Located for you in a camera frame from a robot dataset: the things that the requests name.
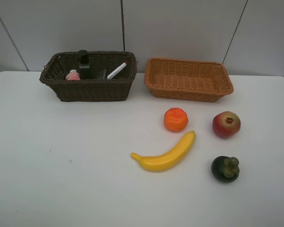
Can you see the orange fruit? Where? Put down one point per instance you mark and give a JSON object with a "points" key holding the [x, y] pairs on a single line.
{"points": [[175, 119]]}

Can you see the white marker pen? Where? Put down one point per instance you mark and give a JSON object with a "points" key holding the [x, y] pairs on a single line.
{"points": [[116, 71]]}

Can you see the yellow banana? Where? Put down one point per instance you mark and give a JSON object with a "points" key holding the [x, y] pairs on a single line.
{"points": [[169, 159]]}

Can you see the black felt board eraser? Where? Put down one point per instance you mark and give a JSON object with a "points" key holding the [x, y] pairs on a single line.
{"points": [[100, 75]]}

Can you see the black pump bottle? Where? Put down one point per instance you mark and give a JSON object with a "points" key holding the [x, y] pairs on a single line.
{"points": [[84, 65]]}

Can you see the pink bottle white cap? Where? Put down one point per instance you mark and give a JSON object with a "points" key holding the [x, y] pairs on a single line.
{"points": [[73, 75]]}

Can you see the red pomegranate fruit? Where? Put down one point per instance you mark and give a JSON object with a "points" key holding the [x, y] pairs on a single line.
{"points": [[226, 124]]}

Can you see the dark mangosteen fruit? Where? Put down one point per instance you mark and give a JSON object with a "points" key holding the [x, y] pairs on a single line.
{"points": [[225, 169]]}

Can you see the light orange wicker basket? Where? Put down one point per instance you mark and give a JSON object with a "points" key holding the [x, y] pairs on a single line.
{"points": [[187, 80]]}

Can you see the dark brown wicker basket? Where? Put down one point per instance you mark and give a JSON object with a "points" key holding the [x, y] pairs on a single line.
{"points": [[90, 90]]}

